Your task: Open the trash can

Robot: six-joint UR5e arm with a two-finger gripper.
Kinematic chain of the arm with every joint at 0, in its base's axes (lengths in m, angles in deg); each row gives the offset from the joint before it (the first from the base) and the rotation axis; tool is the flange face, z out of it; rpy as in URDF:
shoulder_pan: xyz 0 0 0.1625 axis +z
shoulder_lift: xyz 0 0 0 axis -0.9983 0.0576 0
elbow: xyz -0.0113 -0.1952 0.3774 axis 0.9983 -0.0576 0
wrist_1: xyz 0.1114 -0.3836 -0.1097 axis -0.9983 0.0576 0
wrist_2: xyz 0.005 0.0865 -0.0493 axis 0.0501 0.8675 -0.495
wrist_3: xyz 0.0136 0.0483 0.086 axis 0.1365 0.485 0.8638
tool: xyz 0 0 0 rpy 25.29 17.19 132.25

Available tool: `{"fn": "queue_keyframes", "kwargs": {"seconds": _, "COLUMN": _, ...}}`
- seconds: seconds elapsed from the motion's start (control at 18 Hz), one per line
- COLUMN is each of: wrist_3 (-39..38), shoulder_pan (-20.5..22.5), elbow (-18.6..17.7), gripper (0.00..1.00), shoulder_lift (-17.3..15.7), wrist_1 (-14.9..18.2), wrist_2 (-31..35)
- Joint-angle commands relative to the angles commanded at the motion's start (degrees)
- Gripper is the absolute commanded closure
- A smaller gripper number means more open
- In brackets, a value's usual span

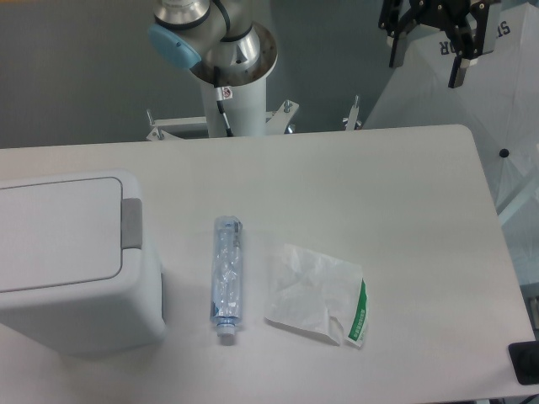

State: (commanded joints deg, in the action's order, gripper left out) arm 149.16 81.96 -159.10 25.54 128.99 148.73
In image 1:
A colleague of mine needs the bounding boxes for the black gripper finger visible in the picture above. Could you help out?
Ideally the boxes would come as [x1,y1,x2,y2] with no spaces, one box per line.
[447,26,493,88]
[385,16,417,68]

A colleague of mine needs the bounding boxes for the black device at table edge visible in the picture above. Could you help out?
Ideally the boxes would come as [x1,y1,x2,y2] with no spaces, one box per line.
[508,341,538,385]

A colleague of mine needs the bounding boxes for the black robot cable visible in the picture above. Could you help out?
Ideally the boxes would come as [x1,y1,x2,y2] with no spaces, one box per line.
[212,66,235,138]

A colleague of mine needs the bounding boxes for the white trash can lid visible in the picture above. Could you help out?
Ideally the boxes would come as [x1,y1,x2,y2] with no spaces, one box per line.
[1,177,122,292]

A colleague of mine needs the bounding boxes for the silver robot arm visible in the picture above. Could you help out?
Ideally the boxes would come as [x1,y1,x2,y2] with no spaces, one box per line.
[148,1,501,88]

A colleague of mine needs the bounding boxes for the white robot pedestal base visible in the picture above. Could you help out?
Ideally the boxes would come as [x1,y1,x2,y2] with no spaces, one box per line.
[146,76,300,141]

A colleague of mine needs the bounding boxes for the crushed clear plastic bottle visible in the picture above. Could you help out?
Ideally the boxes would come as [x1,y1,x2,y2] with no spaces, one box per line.
[210,215,243,343]

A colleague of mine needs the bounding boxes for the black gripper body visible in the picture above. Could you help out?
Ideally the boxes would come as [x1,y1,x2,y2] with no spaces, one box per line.
[378,1,501,39]

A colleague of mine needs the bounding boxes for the white plastic trash can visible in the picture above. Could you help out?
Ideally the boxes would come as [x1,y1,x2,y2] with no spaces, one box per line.
[1,169,166,355]

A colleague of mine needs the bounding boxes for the grey lid push button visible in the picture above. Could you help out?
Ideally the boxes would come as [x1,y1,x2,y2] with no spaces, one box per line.
[120,198,143,249]

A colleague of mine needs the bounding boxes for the crumpled white paper wrapper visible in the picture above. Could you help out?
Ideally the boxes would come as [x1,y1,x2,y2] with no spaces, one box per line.
[264,244,370,348]

